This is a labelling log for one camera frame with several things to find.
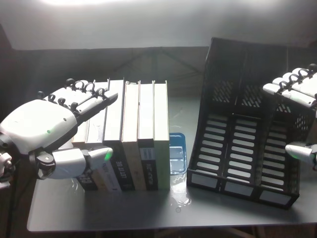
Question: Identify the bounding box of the white five-finger right hand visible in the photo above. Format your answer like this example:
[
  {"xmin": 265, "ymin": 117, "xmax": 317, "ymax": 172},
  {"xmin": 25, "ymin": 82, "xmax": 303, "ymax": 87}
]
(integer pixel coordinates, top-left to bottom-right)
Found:
[{"xmin": 262, "ymin": 63, "xmax": 317, "ymax": 172}]

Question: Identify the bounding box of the white five-finger left hand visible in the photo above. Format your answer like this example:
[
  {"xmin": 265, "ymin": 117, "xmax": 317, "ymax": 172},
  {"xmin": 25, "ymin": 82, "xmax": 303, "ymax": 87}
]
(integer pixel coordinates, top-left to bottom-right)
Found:
[{"xmin": 0, "ymin": 78, "xmax": 119, "ymax": 181}]

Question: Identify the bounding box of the thick beige book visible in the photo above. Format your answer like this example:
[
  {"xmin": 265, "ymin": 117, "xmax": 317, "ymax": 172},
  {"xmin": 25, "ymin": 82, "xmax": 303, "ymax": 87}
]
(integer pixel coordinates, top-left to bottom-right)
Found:
[{"xmin": 121, "ymin": 80, "xmax": 147, "ymax": 192}]

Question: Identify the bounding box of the book with white spine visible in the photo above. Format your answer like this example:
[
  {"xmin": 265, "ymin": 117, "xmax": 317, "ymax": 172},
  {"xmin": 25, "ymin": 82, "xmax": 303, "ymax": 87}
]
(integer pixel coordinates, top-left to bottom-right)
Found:
[{"xmin": 85, "ymin": 79, "xmax": 122, "ymax": 193}]

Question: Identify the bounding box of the black three-slot file rack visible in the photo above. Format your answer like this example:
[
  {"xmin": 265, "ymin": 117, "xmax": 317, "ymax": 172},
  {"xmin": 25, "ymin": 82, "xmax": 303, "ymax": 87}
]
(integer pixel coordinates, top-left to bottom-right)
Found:
[{"xmin": 186, "ymin": 37, "xmax": 314, "ymax": 211}]

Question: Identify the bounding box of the black book white block lettering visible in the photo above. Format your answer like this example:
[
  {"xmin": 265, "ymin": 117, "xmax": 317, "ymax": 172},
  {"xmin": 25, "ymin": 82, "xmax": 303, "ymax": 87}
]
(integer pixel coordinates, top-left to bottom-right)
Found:
[{"xmin": 76, "ymin": 173, "xmax": 99, "ymax": 191}]

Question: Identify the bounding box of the black book white spine title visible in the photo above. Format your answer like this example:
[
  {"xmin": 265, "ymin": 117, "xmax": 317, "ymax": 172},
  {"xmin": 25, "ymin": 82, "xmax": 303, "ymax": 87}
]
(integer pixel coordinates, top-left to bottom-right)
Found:
[{"xmin": 103, "ymin": 78, "xmax": 136, "ymax": 192}]

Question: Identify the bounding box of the black book with white label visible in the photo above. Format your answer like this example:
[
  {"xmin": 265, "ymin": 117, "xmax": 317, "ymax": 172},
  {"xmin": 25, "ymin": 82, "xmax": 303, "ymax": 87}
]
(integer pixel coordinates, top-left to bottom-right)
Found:
[{"xmin": 137, "ymin": 79, "xmax": 159, "ymax": 191}]

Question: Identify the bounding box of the transparent blue bookend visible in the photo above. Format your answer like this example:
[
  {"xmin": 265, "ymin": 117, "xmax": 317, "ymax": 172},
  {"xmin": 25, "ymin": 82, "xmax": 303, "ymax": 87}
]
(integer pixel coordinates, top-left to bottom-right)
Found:
[{"xmin": 169, "ymin": 132, "xmax": 188, "ymax": 176}]

